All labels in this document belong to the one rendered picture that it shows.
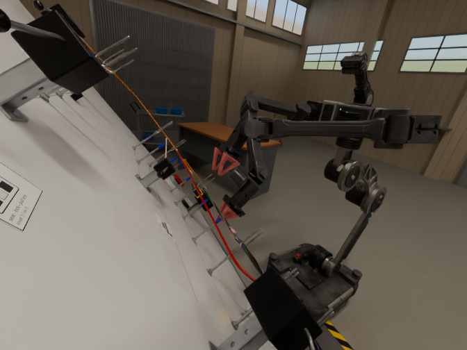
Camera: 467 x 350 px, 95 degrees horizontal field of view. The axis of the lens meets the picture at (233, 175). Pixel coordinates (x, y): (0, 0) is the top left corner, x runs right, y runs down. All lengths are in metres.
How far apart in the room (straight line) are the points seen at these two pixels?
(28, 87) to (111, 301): 0.19
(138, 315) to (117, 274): 0.04
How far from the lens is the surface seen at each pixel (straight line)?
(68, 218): 0.21
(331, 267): 1.90
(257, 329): 0.29
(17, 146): 0.24
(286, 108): 1.28
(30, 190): 0.21
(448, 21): 7.97
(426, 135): 0.78
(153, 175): 0.48
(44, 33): 0.23
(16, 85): 0.27
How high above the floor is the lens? 1.54
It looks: 22 degrees down
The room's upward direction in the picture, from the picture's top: 8 degrees clockwise
